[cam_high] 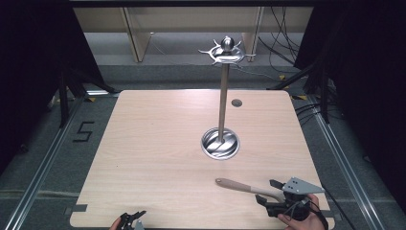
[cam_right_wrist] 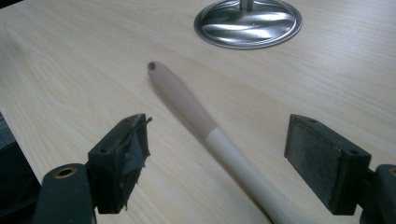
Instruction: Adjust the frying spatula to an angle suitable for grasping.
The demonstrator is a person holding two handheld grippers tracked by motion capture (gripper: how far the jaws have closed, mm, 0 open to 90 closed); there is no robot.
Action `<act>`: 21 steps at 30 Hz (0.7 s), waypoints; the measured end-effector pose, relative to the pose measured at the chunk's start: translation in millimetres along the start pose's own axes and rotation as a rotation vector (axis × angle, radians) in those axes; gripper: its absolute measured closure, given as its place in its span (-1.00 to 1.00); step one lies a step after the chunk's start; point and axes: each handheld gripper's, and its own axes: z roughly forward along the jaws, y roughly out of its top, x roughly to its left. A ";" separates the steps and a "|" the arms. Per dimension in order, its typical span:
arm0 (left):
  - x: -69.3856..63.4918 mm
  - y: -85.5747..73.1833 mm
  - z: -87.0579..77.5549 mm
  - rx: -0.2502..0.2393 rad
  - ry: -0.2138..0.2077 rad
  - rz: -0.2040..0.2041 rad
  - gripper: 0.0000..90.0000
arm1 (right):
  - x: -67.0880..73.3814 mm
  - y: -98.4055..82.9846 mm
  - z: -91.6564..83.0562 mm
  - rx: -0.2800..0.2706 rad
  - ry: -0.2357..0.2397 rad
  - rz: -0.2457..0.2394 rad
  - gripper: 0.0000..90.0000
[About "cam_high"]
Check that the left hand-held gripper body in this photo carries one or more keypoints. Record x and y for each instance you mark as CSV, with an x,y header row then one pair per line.
x,y
130,224

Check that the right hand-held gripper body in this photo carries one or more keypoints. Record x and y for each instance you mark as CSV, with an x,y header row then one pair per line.
x,y
298,191

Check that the person's left hand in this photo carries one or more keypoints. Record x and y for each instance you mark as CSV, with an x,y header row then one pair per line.
x,y
115,225

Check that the person's right hand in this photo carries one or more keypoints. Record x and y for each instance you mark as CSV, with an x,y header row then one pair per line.
x,y
301,223

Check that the black tape strip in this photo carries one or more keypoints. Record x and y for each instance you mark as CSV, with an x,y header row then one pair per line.
x,y
79,208

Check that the yellow black tape piece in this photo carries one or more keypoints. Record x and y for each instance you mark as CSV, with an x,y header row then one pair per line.
x,y
91,99
282,77
299,97

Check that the grey round table cap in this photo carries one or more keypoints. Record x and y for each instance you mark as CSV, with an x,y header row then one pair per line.
x,y
236,103

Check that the steel utensil rack stand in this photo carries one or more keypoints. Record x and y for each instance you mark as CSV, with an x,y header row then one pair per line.
x,y
223,105

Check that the black metal stand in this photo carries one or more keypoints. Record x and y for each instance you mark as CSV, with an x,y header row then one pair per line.
x,y
324,96
63,96

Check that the black curtain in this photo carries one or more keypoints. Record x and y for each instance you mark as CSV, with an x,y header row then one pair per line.
x,y
373,80
28,64

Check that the light wooden furniture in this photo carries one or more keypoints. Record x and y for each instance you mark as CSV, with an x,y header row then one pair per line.
x,y
191,19

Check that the aluminium floor rail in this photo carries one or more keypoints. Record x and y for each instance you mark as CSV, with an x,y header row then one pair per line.
x,y
41,169
348,166

